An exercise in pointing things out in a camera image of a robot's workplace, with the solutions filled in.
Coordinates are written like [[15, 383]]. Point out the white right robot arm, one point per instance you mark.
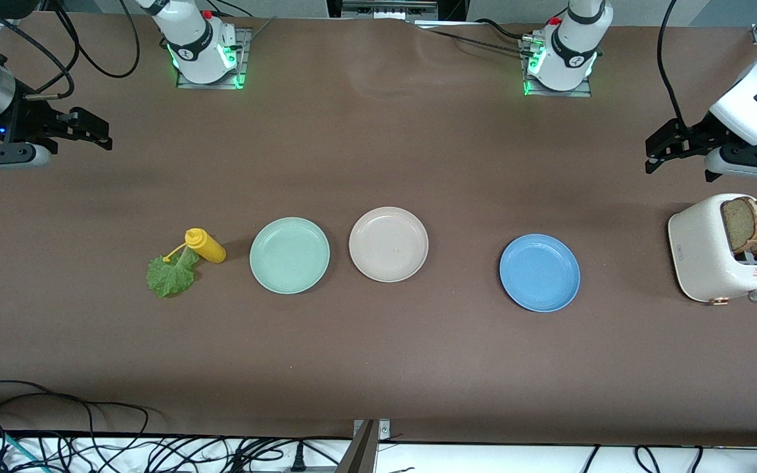
[[194, 39]]

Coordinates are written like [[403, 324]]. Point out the blue plate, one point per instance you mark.
[[539, 272]]

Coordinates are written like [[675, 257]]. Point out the green lettuce leaf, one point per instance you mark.
[[168, 279]]

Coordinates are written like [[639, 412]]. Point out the black equipment box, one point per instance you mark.
[[395, 8]]

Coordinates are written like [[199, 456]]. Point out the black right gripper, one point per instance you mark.
[[29, 119]]

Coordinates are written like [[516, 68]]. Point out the aluminium profile post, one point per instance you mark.
[[362, 453]]

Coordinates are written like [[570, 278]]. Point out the beige plate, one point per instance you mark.
[[388, 244]]

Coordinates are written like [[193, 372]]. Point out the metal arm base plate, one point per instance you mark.
[[575, 94], [245, 52]]

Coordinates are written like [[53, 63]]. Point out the yellow mustard squeeze bottle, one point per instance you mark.
[[207, 248]]

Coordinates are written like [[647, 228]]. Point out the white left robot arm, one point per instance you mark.
[[572, 39]]

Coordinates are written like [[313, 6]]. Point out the mint green plate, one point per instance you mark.
[[290, 256]]

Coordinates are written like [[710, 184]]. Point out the white two-slot toaster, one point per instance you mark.
[[700, 256]]

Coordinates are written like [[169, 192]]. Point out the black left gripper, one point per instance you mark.
[[695, 135]]

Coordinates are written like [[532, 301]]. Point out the black power plug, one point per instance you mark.
[[298, 458]]

